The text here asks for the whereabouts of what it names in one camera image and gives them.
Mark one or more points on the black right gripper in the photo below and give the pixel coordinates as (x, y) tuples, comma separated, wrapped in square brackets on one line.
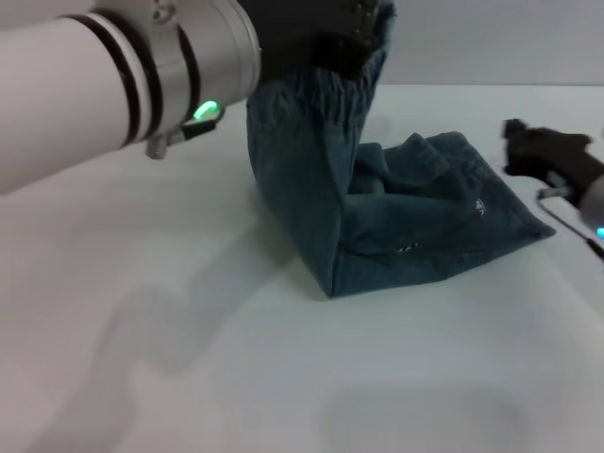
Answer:
[(557, 153)]

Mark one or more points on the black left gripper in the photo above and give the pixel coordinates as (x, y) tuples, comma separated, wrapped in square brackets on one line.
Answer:
[(302, 33)]

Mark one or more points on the blue denim shorts with print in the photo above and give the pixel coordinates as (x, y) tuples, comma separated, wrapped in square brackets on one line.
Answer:
[(377, 212)]

